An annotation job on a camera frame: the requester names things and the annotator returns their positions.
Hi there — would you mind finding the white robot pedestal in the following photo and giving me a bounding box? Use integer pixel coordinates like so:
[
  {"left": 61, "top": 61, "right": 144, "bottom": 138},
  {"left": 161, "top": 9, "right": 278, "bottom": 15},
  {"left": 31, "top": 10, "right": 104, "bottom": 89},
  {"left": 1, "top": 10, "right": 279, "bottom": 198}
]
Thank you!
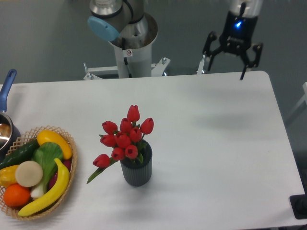
[{"left": 83, "top": 45, "right": 171, "bottom": 80}]

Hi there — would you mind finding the woven wicker basket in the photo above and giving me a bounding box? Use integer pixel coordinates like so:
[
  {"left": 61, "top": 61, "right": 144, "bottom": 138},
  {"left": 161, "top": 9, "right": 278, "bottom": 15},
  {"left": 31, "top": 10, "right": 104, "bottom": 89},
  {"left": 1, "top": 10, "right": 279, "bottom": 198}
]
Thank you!
[{"left": 0, "top": 126, "right": 77, "bottom": 221}]

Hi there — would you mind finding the dark grey ribbed vase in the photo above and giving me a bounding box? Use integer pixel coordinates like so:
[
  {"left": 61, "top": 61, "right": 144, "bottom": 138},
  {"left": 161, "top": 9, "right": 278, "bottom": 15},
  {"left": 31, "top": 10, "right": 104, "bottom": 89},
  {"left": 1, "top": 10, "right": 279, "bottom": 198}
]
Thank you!
[{"left": 120, "top": 140, "right": 153, "bottom": 187}]

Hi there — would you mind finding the yellow squash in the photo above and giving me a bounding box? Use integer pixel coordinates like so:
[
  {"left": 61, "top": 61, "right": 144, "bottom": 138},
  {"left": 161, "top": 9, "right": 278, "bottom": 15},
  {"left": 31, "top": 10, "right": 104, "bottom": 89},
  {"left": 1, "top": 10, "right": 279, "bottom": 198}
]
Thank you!
[{"left": 36, "top": 130, "right": 72, "bottom": 160}]

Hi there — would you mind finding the orange fruit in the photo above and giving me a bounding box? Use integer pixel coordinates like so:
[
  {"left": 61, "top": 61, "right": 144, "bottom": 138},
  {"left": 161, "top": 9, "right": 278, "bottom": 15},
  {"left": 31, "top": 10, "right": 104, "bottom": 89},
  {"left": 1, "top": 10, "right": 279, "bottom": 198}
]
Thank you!
[{"left": 3, "top": 184, "right": 30, "bottom": 207}]

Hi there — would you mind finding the yellow bell pepper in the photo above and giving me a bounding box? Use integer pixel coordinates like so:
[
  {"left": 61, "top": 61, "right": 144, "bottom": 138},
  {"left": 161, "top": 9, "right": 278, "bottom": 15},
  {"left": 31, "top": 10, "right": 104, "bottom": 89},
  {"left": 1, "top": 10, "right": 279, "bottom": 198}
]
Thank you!
[{"left": 0, "top": 165, "right": 19, "bottom": 187}]

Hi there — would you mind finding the green cucumber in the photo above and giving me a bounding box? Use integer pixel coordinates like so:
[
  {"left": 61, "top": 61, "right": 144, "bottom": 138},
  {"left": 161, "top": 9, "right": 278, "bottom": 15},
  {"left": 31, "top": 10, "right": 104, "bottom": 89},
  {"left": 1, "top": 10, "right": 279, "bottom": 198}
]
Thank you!
[{"left": 0, "top": 139, "right": 39, "bottom": 169}]

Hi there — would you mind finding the yellow banana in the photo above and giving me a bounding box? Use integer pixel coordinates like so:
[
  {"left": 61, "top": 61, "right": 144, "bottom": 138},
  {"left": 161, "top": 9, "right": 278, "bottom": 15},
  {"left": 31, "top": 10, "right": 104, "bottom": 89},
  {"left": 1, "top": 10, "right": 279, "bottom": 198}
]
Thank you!
[{"left": 18, "top": 158, "right": 70, "bottom": 217}]

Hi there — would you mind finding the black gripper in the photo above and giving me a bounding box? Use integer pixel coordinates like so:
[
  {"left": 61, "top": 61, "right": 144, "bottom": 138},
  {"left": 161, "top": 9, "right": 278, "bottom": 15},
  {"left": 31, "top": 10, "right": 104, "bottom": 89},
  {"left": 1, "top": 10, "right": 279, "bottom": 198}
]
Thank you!
[{"left": 202, "top": 11, "right": 263, "bottom": 81}]

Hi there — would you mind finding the beige round disc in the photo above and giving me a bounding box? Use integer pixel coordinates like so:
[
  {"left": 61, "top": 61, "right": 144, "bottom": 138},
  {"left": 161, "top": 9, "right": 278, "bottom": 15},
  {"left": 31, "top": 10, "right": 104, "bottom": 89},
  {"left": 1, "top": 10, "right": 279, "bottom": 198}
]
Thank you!
[{"left": 15, "top": 161, "right": 43, "bottom": 187}]

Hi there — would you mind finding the dark red vegetable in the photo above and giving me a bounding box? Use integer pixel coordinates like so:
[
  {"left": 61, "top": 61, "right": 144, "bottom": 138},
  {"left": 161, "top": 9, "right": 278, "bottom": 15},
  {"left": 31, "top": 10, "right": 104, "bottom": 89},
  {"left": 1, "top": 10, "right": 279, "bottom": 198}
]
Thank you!
[{"left": 48, "top": 160, "right": 71, "bottom": 190}]

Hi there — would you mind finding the black device at table edge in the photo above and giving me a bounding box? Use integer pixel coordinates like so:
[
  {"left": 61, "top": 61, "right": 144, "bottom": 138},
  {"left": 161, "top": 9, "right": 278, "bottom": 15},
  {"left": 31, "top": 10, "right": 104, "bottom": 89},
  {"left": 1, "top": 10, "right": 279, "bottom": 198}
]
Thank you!
[{"left": 289, "top": 194, "right": 307, "bottom": 219}]

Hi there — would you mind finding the red tulip bouquet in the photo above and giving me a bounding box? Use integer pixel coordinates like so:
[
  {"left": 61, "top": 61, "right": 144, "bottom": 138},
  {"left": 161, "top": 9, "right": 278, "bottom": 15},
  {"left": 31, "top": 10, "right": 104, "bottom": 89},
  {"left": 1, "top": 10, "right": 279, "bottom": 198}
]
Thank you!
[{"left": 87, "top": 105, "right": 154, "bottom": 184}]

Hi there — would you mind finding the green bok choy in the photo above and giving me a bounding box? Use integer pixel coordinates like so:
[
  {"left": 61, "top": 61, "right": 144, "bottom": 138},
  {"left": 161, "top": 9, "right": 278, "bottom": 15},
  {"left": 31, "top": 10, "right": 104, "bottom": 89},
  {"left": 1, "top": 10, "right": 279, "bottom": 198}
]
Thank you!
[{"left": 31, "top": 142, "right": 63, "bottom": 199}]

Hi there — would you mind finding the white furniture leg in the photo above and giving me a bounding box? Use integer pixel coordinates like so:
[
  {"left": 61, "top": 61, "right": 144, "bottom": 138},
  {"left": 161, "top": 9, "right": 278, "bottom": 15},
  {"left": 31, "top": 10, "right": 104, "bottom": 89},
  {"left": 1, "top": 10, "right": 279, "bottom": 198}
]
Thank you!
[{"left": 285, "top": 82, "right": 307, "bottom": 126}]

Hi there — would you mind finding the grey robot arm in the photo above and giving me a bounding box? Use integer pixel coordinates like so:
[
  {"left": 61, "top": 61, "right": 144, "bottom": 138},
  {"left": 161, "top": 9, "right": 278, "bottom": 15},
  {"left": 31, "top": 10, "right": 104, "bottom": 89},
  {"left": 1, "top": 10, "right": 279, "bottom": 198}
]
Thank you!
[{"left": 87, "top": 0, "right": 263, "bottom": 78}]

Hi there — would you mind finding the blue handled saucepan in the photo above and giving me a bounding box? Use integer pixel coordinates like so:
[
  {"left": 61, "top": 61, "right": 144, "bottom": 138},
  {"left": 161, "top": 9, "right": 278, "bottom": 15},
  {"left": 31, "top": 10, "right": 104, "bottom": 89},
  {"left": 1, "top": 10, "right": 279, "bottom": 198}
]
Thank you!
[{"left": 0, "top": 69, "right": 20, "bottom": 162}]

